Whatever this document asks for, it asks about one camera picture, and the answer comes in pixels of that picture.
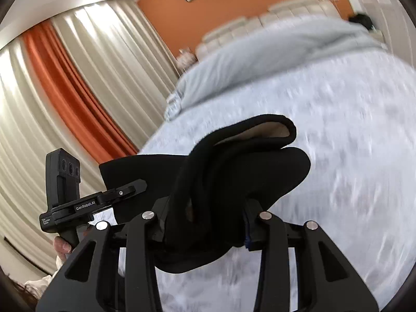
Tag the white wardrobe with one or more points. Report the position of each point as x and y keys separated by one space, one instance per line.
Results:
x=392 y=20

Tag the white flower decoration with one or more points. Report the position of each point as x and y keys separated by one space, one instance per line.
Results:
x=185 y=59

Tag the cream curtain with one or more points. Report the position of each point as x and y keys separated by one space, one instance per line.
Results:
x=93 y=81

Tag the grey duvet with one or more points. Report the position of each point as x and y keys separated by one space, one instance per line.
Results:
x=276 y=48

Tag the person's left hand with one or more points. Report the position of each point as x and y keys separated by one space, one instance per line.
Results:
x=64 y=249

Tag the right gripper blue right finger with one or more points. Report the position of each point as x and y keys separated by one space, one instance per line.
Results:
x=326 y=280

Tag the black pants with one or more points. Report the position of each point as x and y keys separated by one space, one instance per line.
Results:
x=207 y=190

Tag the orange curtain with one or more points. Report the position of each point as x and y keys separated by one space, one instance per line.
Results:
x=72 y=98

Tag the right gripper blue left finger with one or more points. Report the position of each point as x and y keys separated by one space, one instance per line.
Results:
x=113 y=268

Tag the cream padded headboard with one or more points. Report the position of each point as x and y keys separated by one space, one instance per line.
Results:
x=242 y=26

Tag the black item on nightstand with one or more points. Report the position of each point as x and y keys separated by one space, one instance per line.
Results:
x=362 y=19

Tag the bed with butterfly sheet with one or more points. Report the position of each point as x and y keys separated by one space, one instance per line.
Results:
x=355 y=118

